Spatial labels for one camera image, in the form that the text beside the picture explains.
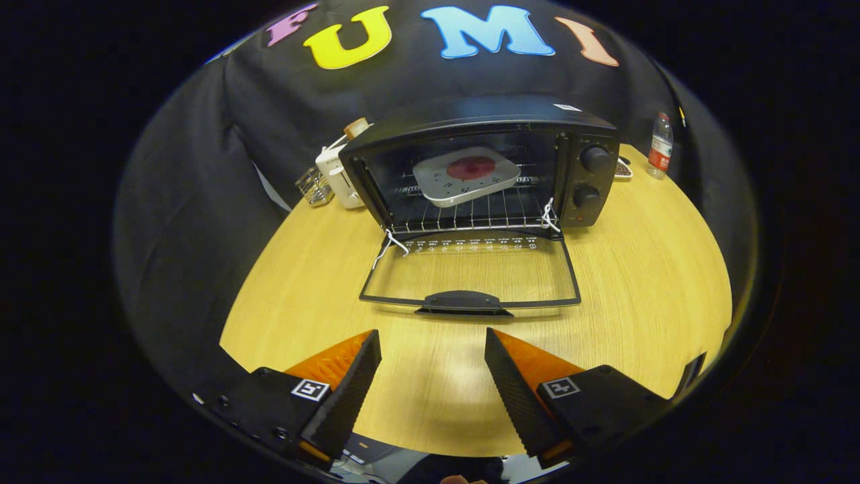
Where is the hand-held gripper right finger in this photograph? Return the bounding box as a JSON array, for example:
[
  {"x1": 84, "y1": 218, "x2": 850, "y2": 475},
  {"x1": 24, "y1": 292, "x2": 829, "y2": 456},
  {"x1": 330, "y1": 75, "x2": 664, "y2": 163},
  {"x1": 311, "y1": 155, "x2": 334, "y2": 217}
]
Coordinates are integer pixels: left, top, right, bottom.
[{"x1": 484, "y1": 327, "x2": 673, "y2": 470}]

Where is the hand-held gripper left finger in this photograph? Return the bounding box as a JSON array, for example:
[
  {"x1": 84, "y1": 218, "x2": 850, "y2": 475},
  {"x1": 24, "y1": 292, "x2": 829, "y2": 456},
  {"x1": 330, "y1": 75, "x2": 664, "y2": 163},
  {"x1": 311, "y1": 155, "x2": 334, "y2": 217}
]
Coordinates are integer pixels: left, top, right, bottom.
[{"x1": 212, "y1": 329, "x2": 382, "y2": 471}]

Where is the glass toaster oven door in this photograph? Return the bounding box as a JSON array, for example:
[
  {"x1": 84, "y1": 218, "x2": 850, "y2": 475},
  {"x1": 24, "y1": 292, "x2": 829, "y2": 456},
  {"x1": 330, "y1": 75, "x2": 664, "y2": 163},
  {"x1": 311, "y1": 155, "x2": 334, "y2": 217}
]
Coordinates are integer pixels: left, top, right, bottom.
[{"x1": 358, "y1": 229, "x2": 583, "y2": 318}]

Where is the white square plate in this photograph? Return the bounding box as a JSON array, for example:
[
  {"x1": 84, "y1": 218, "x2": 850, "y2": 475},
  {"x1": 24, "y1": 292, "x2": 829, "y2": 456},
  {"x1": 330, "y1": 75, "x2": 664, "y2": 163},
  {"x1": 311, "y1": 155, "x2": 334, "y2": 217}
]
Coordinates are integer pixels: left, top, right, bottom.
[{"x1": 412, "y1": 147, "x2": 522, "y2": 208}]

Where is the pink round meat slice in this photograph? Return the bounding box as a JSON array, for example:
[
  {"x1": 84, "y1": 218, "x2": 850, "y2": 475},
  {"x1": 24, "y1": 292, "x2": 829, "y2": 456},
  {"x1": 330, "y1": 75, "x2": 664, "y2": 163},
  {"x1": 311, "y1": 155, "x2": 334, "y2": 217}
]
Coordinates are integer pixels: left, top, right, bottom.
[{"x1": 447, "y1": 157, "x2": 497, "y2": 181}]

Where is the black toaster oven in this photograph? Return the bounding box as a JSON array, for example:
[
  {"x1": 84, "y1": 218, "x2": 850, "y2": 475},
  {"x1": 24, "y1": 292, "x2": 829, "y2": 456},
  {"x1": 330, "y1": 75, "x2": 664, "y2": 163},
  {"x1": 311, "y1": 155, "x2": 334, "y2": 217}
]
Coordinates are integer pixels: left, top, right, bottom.
[{"x1": 338, "y1": 94, "x2": 620, "y2": 235}]

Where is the white bread toaster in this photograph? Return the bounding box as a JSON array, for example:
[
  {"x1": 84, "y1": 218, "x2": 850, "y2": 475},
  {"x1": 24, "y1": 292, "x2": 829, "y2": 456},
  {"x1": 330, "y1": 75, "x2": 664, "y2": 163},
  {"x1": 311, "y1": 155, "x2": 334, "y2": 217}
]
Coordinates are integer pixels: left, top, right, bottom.
[{"x1": 315, "y1": 138, "x2": 367, "y2": 209}]

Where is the black backdrop cloth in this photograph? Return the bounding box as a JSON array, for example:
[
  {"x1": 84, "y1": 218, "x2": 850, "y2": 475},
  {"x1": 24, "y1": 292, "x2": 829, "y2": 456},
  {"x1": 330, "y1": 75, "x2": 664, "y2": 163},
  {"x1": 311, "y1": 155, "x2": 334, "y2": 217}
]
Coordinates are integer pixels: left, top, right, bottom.
[{"x1": 111, "y1": 0, "x2": 760, "y2": 404}]

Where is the red label water bottle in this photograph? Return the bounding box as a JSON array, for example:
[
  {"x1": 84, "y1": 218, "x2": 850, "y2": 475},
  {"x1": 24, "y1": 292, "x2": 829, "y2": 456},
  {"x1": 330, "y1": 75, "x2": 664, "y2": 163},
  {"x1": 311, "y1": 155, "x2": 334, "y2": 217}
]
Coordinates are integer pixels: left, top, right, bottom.
[{"x1": 647, "y1": 112, "x2": 675, "y2": 179}]

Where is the metal oven wire rack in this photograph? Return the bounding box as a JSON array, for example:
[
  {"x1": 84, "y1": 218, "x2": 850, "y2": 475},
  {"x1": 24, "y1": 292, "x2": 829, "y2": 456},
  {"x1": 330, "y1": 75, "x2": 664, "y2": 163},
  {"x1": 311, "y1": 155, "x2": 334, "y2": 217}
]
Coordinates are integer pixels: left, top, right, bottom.
[{"x1": 390, "y1": 181, "x2": 558, "y2": 233}]

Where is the wire mesh holder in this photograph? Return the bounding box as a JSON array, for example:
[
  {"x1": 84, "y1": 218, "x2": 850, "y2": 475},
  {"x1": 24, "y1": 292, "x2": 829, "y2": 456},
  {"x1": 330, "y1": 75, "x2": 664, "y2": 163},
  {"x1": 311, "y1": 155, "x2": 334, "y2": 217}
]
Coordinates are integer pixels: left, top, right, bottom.
[{"x1": 294, "y1": 166, "x2": 335, "y2": 206}]

